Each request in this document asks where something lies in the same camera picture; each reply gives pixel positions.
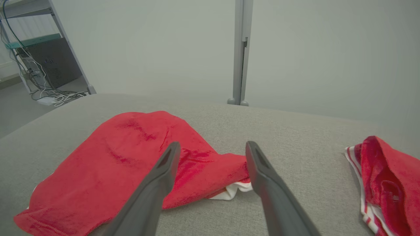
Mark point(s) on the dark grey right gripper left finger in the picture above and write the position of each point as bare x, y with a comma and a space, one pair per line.
147, 200

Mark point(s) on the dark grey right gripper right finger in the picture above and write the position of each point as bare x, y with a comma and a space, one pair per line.
275, 203

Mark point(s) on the red shirt with white trim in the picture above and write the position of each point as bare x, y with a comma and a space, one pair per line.
115, 157

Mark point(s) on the grey fabric covered platform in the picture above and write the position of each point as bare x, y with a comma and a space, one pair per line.
295, 137

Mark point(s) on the crumpled red jersey white stripes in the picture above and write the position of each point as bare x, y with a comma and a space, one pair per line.
393, 170

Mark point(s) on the grey metal shelf rack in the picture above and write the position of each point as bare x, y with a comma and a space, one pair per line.
91, 89

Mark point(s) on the white power strip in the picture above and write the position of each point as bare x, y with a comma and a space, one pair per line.
46, 101

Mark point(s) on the black perforated equipment box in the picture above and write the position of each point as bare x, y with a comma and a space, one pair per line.
55, 62

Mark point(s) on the grey metal partition post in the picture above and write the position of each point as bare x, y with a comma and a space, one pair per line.
239, 49

